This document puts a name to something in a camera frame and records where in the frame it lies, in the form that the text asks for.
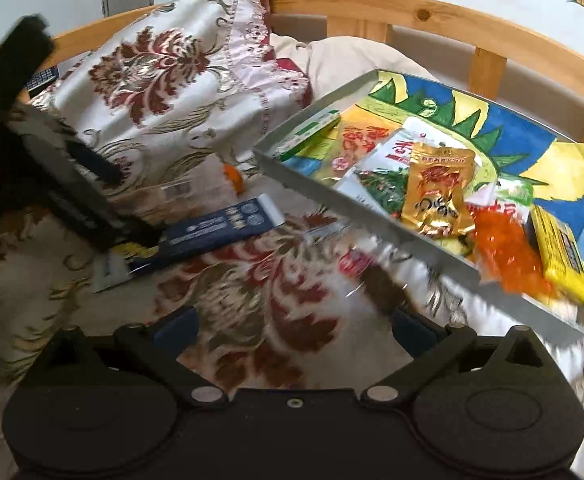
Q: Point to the yellow snack packet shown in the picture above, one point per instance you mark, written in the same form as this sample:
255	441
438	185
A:
562	255

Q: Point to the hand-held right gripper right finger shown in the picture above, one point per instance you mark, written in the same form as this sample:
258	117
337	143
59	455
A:
413	330

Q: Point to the blue white snack packet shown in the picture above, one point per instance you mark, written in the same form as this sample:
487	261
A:
221	225

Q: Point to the clear packet with brown snack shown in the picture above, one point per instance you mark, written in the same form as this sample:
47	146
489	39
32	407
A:
357	262

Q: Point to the clear bread packet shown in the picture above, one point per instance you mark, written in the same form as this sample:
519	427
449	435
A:
186	190

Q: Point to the gold snack packet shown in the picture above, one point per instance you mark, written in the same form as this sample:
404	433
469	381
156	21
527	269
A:
437	190

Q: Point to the white green vegetable snack packet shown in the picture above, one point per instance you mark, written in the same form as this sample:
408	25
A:
382	185

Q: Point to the dark keypad device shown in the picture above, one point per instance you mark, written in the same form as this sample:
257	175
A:
44	80

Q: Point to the floral satin blanket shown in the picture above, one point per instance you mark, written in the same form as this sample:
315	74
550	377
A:
171	75

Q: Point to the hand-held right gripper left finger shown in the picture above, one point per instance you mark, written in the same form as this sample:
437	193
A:
175	329

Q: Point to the clear orange snack packet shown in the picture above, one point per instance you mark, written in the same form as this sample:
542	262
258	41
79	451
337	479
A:
509	250

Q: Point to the red orange snack packet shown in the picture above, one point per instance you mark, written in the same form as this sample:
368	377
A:
359	142

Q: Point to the grey tray with colourful lining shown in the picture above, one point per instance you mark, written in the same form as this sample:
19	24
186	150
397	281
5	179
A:
322	195

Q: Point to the cream pillow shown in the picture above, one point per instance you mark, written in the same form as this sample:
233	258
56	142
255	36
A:
352	55

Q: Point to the wooden bed headboard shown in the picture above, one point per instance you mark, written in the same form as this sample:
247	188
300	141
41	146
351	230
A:
422	10

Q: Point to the white packet with green stripe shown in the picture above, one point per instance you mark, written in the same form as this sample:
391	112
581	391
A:
307	135

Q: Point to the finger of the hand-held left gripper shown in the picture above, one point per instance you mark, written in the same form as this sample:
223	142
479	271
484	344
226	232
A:
96	165
131	235

